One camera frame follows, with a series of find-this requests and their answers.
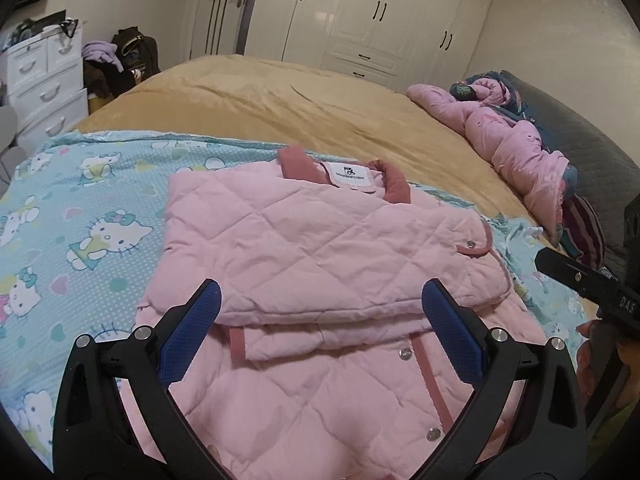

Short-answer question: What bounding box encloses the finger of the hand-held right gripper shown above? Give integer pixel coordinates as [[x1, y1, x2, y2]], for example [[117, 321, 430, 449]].
[[534, 247, 622, 307]]

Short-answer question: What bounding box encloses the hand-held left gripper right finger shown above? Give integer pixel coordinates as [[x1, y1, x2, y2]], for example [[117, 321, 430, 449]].
[[422, 280, 588, 480]]

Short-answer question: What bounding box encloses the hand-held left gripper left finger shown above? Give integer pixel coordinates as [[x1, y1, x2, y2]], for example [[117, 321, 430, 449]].
[[52, 278, 222, 480]]

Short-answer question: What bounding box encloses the pink quilted jacket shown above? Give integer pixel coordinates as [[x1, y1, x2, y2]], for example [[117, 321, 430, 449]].
[[120, 146, 551, 480]]

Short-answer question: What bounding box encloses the dark clothes pile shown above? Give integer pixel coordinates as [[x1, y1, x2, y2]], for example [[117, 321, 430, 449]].
[[82, 57, 133, 99]]

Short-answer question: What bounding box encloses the person's right hand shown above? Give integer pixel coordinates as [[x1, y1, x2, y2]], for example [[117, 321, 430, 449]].
[[575, 322, 600, 402]]

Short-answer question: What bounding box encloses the dark striped pillow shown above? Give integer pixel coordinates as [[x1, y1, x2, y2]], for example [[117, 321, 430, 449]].
[[560, 195, 608, 267]]

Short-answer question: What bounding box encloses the grey quilted headboard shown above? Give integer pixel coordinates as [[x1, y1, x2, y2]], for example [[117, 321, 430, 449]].
[[500, 70, 640, 281]]

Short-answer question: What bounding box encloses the pink floral quilt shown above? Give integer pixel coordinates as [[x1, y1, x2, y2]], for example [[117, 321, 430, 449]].
[[406, 72, 578, 246]]

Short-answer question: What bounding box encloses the blue cartoon cat bedsheet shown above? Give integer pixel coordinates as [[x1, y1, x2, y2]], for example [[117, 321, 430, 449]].
[[0, 129, 591, 466]]

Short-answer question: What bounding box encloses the tan bed cover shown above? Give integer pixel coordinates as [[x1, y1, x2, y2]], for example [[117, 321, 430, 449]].
[[70, 54, 551, 241]]

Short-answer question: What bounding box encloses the grey low cabinet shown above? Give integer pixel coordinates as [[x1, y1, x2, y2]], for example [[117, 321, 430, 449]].
[[0, 105, 20, 186]]

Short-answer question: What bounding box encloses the white drawer cabinet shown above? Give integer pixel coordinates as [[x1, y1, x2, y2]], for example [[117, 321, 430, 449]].
[[5, 25, 91, 153]]

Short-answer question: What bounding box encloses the black backpack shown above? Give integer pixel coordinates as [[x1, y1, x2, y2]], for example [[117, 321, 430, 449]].
[[111, 26, 161, 73]]

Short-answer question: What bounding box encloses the purple garment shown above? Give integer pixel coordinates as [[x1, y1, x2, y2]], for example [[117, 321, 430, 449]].
[[81, 42, 126, 73]]

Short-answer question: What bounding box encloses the white door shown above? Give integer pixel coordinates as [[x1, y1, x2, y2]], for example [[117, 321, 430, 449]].
[[187, 0, 251, 61]]

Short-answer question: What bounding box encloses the black desktop tray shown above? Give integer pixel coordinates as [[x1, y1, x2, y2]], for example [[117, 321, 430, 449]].
[[30, 9, 81, 41]]

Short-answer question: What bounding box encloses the white wardrobe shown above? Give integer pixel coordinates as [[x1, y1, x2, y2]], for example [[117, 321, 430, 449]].
[[242, 0, 501, 93]]

